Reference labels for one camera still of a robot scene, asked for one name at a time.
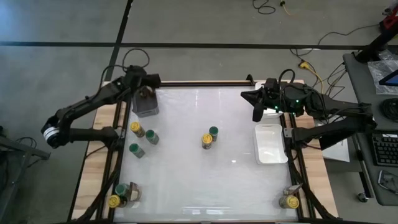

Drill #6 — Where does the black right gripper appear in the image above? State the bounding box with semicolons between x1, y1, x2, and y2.
241;77;282;122

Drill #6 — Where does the yellow-lid dark spice jar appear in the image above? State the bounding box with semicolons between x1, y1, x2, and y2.
108;194;128;208
201;133;213;150
129;121;146;139
279;195;300;210

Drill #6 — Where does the grey translucent plastic bin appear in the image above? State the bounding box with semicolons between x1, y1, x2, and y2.
132;91;160;118

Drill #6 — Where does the white paper sheet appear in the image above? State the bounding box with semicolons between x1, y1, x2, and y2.
322;136;351;163

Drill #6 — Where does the grey side desk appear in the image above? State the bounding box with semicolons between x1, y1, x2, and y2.
343;52;398;207

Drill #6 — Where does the wooden bench board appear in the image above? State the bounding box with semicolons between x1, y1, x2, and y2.
70;79;340;222

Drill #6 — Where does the clear plastic bag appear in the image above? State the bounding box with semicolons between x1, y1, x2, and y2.
367;58;398;96

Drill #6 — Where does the black equipment stand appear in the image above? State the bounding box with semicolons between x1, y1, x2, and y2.
0;126;51;224

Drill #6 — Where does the tablet with blue screen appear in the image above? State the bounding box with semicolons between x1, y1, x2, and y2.
378;70;398;87

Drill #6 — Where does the black keyboard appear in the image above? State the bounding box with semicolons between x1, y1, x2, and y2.
371;133;398;168

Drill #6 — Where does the red tool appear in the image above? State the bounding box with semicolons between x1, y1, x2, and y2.
382;7;398;32

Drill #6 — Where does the black aluminium rig frame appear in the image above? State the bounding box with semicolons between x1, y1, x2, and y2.
67;79;343;224

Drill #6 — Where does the yellow power plug cable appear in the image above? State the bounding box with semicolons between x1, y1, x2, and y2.
298;60;326;94

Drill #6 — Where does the black floor cable loop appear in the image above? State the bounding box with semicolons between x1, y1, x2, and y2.
252;0;277;15

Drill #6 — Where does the yellow floor cable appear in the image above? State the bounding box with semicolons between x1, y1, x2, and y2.
279;1;295;16

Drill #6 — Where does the long black floor cable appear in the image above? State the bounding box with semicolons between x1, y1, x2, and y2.
317;23;382;46

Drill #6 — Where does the coiled black cable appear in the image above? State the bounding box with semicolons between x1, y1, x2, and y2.
381;98;398;123

